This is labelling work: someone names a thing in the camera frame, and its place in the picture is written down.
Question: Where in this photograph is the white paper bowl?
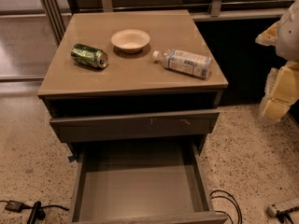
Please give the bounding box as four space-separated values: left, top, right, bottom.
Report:
111 29 150 54

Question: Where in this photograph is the white power strip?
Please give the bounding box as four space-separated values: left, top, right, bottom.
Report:
266 197 299 218

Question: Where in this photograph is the open grey lower drawer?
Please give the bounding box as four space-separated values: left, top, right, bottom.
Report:
67 139 228 224

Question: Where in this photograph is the black cable on floor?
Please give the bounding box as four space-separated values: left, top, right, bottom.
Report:
0 199 70 224

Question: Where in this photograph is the blue label plastic bottle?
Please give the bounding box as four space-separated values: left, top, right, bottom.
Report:
152 49 212 78

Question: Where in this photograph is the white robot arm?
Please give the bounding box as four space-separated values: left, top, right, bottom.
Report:
255 0 299 123

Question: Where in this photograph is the grey wooden drawer cabinet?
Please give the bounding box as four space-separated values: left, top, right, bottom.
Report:
37 9 229 224

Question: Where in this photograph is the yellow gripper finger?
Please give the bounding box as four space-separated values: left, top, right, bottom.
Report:
255 21 278 46
260 61 299 120

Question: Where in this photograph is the green crushed soda can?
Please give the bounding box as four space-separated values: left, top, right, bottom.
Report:
71 44 108 69

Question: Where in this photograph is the black power adapter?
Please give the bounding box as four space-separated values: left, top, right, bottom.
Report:
5 201 23 213

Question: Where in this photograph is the black looped cable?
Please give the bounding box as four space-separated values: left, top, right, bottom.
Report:
209 189 243 224

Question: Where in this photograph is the closed grey upper drawer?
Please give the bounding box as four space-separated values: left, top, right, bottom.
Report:
50 109 219 143

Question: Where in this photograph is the blue tape piece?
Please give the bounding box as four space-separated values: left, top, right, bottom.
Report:
68 155 76 162

